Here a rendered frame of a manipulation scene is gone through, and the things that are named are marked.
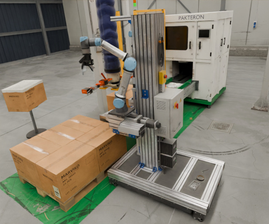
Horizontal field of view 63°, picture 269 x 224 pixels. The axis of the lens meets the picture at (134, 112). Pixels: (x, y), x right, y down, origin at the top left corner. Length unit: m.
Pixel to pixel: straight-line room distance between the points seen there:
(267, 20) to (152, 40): 9.21
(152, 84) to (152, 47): 0.37
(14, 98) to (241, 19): 9.58
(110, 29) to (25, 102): 2.05
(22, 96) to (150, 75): 2.48
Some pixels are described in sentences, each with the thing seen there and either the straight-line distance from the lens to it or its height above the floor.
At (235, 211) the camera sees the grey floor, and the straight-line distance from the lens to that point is 2.84.
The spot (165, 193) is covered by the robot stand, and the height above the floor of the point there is 0.23.
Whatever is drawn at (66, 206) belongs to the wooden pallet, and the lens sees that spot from 2.86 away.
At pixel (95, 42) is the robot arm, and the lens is 2.18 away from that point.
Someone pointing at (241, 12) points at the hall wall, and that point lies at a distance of 11.26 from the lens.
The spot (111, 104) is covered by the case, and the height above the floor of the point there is 0.81.
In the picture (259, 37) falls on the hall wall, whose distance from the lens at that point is 11.24.
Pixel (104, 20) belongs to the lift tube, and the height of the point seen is 1.99.
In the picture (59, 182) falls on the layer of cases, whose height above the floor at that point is 0.43.
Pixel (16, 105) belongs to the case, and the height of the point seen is 0.74.
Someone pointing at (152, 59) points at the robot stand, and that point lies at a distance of 2.26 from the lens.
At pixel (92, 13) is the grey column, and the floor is 2.10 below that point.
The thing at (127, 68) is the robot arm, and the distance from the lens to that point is 2.14.
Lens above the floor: 2.03
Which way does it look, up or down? 24 degrees down
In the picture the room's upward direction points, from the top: 4 degrees counter-clockwise
